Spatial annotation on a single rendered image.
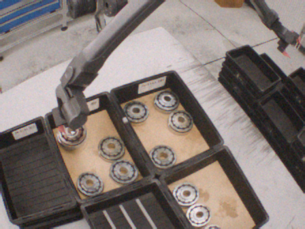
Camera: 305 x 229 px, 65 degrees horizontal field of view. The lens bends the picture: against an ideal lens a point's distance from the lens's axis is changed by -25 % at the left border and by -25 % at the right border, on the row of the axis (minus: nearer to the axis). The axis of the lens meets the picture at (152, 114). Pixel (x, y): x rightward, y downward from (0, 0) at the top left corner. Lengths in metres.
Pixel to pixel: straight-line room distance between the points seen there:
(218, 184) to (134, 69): 0.78
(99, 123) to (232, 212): 0.66
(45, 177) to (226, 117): 0.94
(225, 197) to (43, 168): 0.73
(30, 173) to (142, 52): 0.97
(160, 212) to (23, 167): 0.58
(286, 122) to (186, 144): 1.16
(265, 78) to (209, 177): 1.20
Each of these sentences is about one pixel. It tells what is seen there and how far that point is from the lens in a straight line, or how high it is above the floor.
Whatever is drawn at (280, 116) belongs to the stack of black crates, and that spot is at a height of 0.38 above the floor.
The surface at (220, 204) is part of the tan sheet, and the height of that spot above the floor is 0.83.
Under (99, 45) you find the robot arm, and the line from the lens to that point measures 0.71.
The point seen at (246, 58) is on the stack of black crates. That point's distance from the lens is 2.26.
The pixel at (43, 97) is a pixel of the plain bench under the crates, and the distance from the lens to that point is 1.52.
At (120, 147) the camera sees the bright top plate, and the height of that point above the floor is 0.86.
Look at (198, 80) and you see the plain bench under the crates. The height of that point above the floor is 0.70.
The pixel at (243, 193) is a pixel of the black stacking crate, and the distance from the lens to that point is 1.15.
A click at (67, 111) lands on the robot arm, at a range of 0.75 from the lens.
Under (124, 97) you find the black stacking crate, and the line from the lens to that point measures 1.26.
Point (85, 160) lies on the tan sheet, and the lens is 1.14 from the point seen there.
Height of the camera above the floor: 1.85
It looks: 54 degrees down
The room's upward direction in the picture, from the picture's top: 12 degrees clockwise
